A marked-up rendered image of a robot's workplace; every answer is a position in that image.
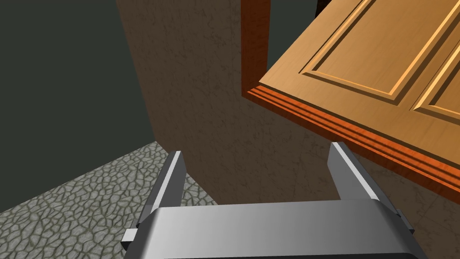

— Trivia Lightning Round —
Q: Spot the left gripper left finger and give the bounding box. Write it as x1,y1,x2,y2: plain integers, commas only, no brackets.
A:
137,150,187,228

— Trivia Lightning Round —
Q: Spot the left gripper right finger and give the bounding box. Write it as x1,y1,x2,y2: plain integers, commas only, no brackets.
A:
327,142,399,218

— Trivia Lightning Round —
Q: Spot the light wooden panelled door leaf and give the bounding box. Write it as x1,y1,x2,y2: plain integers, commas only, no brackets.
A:
258,0,460,168

